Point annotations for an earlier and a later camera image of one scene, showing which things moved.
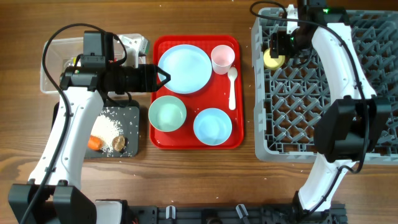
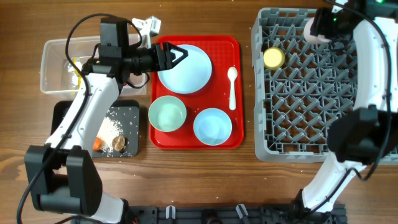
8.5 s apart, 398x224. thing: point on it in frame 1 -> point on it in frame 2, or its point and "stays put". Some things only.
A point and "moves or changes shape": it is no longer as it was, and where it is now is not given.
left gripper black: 148,73 -> 168,56
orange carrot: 95,143 stays put
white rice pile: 107,129 stays put
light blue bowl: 212,126 stays put
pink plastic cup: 222,56 moves or changes shape
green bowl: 167,113 stays put
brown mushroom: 118,143 stays put
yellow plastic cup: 273,63 stays put
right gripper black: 278,44 -> 319,25
